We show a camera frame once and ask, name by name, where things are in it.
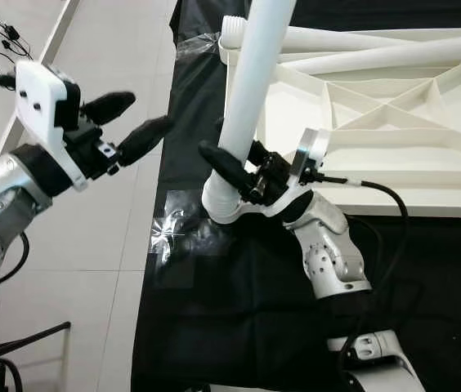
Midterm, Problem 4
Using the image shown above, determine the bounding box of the black table cloth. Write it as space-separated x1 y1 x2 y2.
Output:
131 0 461 392

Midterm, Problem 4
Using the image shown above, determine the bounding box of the white plastic children table top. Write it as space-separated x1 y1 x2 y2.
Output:
218 29 461 220

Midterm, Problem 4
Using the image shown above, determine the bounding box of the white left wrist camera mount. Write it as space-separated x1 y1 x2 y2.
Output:
14 59 88 193

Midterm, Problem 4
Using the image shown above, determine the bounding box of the clear tape piece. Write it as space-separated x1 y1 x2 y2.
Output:
149 192 215 262

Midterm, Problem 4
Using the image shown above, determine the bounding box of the clear plastic wrap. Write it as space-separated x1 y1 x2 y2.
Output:
173 33 231 62

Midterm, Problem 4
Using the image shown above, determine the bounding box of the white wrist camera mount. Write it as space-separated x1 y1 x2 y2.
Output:
14 59 88 193
239 127 333 220

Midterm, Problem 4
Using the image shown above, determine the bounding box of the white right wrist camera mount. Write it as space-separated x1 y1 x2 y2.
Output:
239 127 333 220

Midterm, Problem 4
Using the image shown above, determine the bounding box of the black tripod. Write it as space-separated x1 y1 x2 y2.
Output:
0 321 72 392

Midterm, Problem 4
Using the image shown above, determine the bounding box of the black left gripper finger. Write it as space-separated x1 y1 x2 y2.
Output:
82 91 137 126
119 115 176 166

